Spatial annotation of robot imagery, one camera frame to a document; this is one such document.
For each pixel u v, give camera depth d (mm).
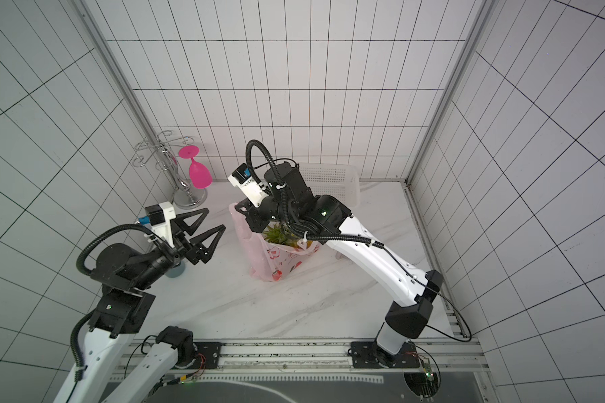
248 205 526
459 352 745
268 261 738
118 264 422
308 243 726
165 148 923
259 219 536
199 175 995
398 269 413
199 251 502
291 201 440
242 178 490
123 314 443
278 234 819
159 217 469
